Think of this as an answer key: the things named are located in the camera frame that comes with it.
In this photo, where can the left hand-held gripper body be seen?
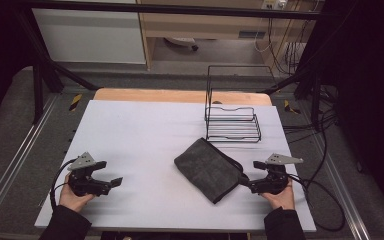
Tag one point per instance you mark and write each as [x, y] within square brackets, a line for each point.
[86, 185]

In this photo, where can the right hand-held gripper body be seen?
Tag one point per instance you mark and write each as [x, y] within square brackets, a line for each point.
[273, 181]

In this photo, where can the dark grey fabric pouch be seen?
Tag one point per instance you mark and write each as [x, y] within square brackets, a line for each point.
[208, 168]

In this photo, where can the person's right hand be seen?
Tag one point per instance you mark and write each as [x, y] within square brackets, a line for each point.
[281, 200]

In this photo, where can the person's left hand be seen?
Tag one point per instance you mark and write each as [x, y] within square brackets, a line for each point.
[71, 200]

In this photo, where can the white table mat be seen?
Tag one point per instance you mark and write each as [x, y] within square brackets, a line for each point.
[140, 143]

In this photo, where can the yellow black tape strip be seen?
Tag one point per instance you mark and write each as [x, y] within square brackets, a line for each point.
[75, 102]
[290, 107]

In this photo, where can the wooden table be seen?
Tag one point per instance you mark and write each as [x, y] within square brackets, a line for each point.
[166, 96]

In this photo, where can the white cabinet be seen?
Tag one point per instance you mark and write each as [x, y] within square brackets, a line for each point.
[86, 33]

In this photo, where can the office chair base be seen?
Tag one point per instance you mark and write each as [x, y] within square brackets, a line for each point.
[183, 41]

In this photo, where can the light wooden desk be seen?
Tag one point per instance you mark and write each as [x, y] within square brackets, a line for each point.
[206, 25]

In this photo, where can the white power strip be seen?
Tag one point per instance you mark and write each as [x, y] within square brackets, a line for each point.
[274, 4]

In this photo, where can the aluminium rail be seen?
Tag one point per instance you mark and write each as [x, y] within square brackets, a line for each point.
[16, 160]
[343, 196]

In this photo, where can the black metal frame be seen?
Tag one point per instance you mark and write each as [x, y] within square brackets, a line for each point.
[166, 9]

